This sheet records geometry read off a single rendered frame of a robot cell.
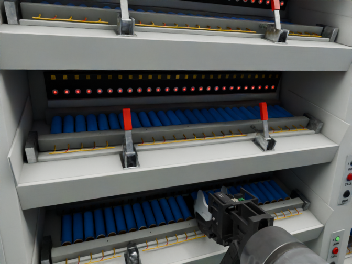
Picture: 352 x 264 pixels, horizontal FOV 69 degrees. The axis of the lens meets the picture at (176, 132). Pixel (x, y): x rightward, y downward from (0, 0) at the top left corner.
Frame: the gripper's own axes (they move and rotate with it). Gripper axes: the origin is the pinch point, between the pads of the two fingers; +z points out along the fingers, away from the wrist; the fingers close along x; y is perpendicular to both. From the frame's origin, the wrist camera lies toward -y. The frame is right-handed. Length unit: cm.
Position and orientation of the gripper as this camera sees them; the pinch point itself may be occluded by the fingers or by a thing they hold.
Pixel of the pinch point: (205, 204)
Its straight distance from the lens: 60.1
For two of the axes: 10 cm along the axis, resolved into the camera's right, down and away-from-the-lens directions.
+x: -9.4, 0.8, -3.2
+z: -3.3, -1.9, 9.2
